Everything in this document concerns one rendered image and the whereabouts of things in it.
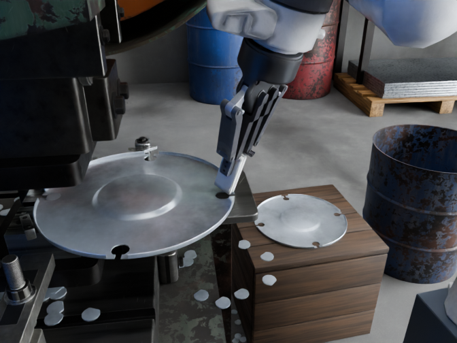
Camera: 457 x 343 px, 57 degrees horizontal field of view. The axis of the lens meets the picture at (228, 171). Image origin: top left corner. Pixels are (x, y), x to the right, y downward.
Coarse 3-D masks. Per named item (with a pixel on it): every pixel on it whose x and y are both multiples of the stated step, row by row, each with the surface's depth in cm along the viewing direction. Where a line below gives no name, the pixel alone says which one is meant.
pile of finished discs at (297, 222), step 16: (272, 208) 138; (288, 208) 138; (304, 208) 137; (320, 208) 138; (336, 208) 138; (256, 224) 131; (272, 224) 131; (288, 224) 130; (304, 224) 130; (320, 224) 131; (336, 224) 131; (288, 240) 123; (304, 240) 123; (320, 240) 123; (336, 240) 123
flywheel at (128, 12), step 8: (120, 0) 80; (128, 0) 81; (136, 0) 81; (144, 0) 81; (152, 0) 81; (160, 0) 81; (128, 8) 81; (136, 8) 82; (144, 8) 82; (128, 16) 82
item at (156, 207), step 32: (96, 160) 73; (128, 160) 74; (160, 160) 74; (192, 160) 74; (64, 192) 64; (96, 192) 64; (128, 192) 63; (160, 192) 63; (192, 192) 64; (224, 192) 64; (64, 224) 57; (96, 224) 57; (128, 224) 57; (160, 224) 57; (192, 224) 57; (96, 256) 50; (128, 256) 50
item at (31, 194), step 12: (36, 192) 65; (24, 204) 62; (12, 228) 56; (36, 228) 56; (12, 240) 55; (24, 240) 56; (36, 240) 56; (12, 252) 56; (24, 252) 56; (36, 252) 57; (60, 252) 57
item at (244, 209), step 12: (240, 180) 68; (240, 192) 65; (240, 204) 61; (252, 204) 61; (228, 216) 59; (240, 216) 59; (252, 216) 59; (168, 252) 63; (168, 264) 64; (180, 264) 66; (168, 276) 65
